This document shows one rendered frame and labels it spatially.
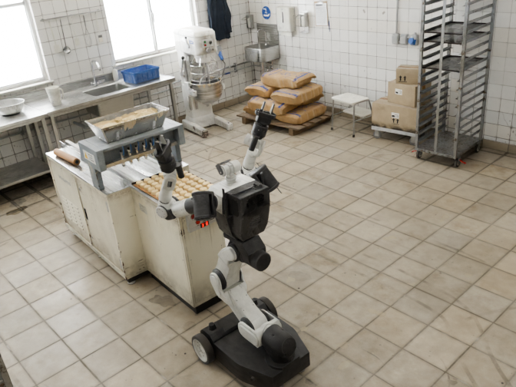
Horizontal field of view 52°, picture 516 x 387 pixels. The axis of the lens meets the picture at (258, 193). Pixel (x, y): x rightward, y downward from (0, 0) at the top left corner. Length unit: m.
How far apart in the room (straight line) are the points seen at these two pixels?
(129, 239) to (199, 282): 0.73
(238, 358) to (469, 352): 1.44
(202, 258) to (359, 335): 1.19
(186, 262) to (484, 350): 1.99
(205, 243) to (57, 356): 1.25
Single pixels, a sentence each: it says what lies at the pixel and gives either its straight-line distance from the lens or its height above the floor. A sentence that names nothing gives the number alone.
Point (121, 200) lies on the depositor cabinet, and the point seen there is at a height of 0.76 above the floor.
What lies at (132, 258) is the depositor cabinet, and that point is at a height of 0.25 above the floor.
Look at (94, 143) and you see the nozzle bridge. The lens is 4.09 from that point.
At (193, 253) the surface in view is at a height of 0.52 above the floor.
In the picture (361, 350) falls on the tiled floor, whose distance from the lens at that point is 3.63.
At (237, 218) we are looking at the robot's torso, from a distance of 2.84.
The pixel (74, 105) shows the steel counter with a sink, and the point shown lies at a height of 0.88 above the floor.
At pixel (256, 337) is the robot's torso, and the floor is 0.31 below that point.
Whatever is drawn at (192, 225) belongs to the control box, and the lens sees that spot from 3.58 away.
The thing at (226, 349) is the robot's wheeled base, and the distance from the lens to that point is 3.44.
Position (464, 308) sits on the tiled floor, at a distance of 4.05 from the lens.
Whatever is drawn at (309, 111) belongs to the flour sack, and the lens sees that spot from 7.27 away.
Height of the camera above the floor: 2.46
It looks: 26 degrees down
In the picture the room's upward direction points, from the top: 5 degrees counter-clockwise
